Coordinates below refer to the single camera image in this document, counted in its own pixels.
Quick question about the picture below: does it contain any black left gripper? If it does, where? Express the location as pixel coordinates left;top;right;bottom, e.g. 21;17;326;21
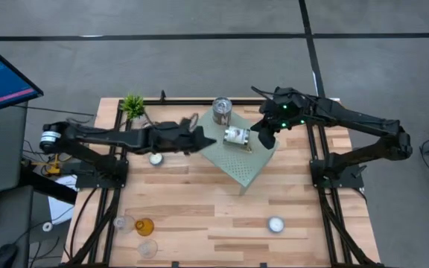
139;113;217;156

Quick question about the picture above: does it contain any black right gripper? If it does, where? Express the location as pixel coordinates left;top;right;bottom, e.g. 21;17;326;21
250;86;312;150

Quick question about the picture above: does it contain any silver lidded tin candle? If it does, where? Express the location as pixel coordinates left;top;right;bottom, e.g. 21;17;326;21
212;96;233;127
223;125;253;153

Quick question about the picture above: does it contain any amber glass candle holder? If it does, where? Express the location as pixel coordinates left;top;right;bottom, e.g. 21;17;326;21
135;217;156;237

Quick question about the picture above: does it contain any clear ribbed glass candle holder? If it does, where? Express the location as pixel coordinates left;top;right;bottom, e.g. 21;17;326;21
112;214;136;235
136;238;159;260

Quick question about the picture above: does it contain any light green cutting mat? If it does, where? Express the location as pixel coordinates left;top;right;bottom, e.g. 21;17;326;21
197;106;281;197

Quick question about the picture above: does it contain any spiky green potted plant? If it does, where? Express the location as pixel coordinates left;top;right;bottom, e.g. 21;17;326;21
119;92;147;121

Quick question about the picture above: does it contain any yellow clamp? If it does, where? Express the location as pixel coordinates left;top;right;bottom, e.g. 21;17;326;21
31;153;66;176

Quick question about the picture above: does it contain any white paper sheet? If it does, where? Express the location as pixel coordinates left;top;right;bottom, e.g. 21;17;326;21
46;173;80;226

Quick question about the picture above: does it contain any black computer mouse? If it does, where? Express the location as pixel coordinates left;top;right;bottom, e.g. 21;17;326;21
0;243;20;268

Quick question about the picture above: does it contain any black aluminium rig frame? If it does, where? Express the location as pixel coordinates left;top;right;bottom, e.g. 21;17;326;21
63;89;387;268

